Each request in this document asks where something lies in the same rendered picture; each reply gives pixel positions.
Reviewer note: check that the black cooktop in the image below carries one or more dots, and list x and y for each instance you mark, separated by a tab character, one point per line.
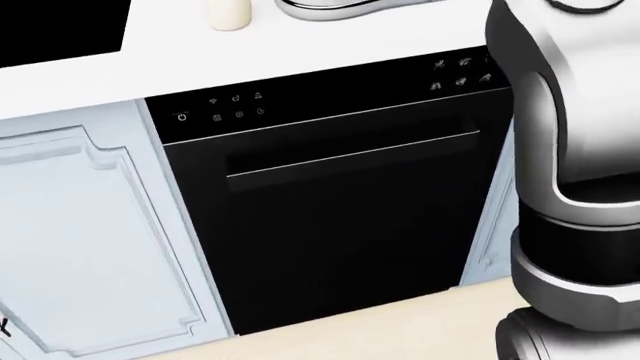
55	30

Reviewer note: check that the cream cylindrical container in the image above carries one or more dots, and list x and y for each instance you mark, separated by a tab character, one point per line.
229	14

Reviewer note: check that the silver stand mixer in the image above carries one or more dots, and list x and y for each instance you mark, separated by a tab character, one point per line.
330	8

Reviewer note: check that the light blue cabinet door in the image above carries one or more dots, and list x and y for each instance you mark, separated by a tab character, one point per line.
90	232
492	232

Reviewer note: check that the black dishwasher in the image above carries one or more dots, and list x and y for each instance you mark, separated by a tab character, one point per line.
340	210

